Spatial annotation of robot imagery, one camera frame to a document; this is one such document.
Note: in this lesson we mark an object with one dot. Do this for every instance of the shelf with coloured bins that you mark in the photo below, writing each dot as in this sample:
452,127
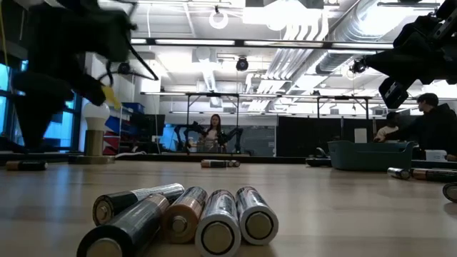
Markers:
114,125

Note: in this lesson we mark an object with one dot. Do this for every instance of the teal plastic bin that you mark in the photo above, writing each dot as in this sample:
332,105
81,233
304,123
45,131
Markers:
371,157

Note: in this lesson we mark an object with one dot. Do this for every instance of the black computer monitor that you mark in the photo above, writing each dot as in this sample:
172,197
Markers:
151,125

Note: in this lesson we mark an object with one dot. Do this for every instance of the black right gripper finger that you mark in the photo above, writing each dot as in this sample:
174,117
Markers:
393,93
385,64

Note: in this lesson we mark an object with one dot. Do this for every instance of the brass lamp white bulb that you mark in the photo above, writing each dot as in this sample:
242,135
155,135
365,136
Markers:
94,142

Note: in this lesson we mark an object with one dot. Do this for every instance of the black background robot arm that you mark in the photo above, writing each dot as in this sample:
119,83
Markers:
233,137
187,137

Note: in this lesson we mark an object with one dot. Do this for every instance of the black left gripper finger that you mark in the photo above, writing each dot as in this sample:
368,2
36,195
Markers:
39,107
89,87

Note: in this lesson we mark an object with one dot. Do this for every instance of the silver ventilation duct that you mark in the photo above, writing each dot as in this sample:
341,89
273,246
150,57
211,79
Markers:
335,62

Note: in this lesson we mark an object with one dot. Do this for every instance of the black overhead light bar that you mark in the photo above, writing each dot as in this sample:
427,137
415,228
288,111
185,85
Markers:
239,43

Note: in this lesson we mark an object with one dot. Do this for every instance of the white rectangular box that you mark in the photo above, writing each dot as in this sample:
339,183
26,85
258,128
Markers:
360,135

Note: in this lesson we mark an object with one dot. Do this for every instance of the black aluminium table frame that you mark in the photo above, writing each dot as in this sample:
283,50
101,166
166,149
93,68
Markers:
160,157

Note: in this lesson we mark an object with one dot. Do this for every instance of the yellow tag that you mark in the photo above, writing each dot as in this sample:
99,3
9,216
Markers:
111,97

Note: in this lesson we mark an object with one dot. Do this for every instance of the black silver battery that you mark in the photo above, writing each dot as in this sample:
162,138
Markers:
451,192

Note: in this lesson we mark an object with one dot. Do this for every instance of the black partition wall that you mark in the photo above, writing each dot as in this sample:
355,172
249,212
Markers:
303,135

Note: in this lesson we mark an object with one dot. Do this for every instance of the copper black battery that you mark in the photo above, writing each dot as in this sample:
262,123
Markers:
184,217
26,165
433,175
214,163

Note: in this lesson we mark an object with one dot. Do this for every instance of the black remote control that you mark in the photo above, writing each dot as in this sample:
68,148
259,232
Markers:
317,162

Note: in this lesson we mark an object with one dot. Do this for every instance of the black ceiling spotlight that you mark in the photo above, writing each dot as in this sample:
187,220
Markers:
358,66
242,64
124,68

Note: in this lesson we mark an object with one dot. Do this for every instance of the person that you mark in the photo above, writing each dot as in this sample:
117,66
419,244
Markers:
213,133
387,131
435,128

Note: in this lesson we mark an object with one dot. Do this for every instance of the black metal frame stand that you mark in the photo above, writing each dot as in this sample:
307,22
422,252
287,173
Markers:
214,95

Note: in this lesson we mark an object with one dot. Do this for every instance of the blue lit window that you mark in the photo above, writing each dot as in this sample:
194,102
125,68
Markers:
59,130

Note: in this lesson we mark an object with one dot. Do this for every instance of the black curved bracket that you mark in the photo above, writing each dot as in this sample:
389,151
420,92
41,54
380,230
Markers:
320,152

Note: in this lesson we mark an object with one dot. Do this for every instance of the black battery white label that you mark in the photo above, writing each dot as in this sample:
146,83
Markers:
121,203

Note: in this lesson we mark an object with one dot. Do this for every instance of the small white box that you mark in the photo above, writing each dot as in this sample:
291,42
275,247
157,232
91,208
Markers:
435,155

